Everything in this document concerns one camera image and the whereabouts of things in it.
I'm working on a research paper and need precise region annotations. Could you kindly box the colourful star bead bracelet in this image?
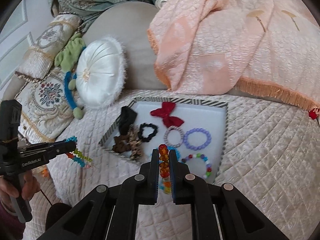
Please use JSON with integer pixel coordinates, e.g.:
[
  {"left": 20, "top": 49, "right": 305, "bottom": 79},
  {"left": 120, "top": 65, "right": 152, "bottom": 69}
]
[{"left": 63, "top": 135, "right": 93, "bottom": 169}]

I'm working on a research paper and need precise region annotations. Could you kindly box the purple bead bracelet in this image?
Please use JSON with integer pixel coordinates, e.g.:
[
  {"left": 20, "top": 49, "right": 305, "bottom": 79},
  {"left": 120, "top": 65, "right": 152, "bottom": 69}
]
[{"left": 183, "top": 127, "right": 212, "bottom": 151}]

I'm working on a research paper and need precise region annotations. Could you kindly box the orange multicolour crystal bracelet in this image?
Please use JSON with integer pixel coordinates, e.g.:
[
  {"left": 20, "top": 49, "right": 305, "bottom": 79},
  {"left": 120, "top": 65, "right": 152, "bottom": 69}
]
[{"left": 158, "top": 143, "right": 173, "bottom": 195}]

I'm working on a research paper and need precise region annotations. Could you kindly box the red velvet bow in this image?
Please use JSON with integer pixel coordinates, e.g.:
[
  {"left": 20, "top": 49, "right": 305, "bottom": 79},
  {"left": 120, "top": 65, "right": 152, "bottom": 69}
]
[{"left": 150, "top": 102, "right": 184, "bottom": 128}]

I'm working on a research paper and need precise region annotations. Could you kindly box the person's left hand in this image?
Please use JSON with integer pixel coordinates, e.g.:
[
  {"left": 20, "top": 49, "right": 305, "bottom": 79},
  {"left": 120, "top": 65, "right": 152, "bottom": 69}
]
[{"left": 1, "top": 171, "right": 41, "bottom": 213}]

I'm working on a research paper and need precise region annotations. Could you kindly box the floral embroidered pillow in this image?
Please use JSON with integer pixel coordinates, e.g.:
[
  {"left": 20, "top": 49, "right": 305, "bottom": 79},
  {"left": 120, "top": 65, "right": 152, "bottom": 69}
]
[{"left": 16, "top": 67, "right": 85, "bottom": 144}]

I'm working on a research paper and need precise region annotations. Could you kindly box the beige quilted bedspread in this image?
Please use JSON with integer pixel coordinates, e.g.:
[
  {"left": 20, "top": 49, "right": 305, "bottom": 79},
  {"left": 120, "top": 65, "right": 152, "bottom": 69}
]
[{"left": 23, "top": 90, "right": 319, "bottom": 239}]

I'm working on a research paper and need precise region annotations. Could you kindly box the leopard print bow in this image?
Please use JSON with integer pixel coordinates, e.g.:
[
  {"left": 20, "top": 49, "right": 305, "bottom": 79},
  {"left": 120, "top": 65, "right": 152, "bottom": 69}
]
[{"left": 112, "top": 126, "right": 143, "bottom": 160}]

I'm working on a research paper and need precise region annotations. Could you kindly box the beige bolster pillow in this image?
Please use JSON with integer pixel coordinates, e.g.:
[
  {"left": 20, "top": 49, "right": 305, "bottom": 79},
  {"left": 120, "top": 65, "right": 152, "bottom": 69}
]
[{"left": 15, "top": 14, "right": 81, "bottom": 82}]

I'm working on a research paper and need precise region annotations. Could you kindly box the black hair scrunchie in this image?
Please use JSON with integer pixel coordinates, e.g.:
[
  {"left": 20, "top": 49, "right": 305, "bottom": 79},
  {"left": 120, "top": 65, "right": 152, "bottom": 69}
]
[{"left": 138, "top": 123, "right": 158, "bottom": 142}]

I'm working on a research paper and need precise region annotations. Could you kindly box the black white striped tray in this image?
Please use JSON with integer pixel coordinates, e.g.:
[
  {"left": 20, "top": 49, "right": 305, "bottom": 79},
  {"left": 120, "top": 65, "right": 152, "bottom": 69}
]
[{"left": 98, "top": 96, "right": 229, "bottom": 184}]

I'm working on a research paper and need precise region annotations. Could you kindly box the green blue plush toy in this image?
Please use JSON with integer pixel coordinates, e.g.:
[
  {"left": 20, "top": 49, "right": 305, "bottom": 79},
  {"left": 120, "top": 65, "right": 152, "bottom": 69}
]
[{"left": 54, "top": 33, "right": 86, "bottom": 120}]

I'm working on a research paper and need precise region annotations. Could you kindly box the black velvet bow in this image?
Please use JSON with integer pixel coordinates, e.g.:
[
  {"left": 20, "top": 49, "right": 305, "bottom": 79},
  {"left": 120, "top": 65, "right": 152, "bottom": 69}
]
[{"left": 118, "top": 106, "right": 137, "bottom": 135}]

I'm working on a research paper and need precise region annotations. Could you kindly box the round white satin cushion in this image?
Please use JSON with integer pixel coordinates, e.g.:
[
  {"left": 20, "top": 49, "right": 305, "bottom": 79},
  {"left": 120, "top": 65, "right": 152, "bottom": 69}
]
[{"left": 76, "top": 36, "right": 127, "bottom": 109}]

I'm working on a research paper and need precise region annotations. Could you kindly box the grey large pillow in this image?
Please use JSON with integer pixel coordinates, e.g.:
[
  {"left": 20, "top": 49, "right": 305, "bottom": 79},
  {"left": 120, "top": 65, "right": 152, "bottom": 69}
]
[{"left": 83, "top": 2, "right": 167, "bottom": 90}]

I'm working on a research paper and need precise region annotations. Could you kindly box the peach fringed blanket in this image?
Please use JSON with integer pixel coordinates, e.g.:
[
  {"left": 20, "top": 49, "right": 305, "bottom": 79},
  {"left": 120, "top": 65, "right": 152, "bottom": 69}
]
[{"left": 148, "top": 0, "right": 319, "bottom": 111}]

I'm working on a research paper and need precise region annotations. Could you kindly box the multicolour bead bracelet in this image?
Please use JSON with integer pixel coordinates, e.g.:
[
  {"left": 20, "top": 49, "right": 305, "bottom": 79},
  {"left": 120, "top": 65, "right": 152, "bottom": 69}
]
[{"left": 181, "top": 153, "right": 213, "bottom": 180}]

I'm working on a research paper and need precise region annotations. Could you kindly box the silver spiral hair tie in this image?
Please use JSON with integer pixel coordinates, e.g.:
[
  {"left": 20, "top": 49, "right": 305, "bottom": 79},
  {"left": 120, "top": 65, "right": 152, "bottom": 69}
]
[{"left": 163, "top": 125, "right": 186, "bottom": 149}]

